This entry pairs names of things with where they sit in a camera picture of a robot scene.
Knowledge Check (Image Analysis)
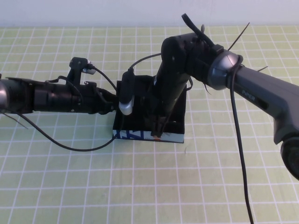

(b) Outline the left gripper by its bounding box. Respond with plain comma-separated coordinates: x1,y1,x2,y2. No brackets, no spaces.
67,83,117,115

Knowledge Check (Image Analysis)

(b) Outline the left camera black cable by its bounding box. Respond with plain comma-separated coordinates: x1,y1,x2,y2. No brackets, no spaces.
22,65,119,152

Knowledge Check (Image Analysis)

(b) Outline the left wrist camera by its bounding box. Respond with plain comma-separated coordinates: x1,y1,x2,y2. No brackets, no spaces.
69,56,97,76

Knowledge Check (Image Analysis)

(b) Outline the green white grid tablecloth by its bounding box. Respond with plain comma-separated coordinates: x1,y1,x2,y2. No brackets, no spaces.
0,26,299,224

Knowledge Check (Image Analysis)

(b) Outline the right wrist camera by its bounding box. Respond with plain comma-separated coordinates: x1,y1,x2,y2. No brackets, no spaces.
118,70,135,116

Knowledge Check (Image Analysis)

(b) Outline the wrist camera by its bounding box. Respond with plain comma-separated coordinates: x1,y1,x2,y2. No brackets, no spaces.
69,56,97,76
118,70,135,116

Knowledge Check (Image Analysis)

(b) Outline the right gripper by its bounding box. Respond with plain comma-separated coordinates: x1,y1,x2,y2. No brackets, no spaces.
142,70,187,138

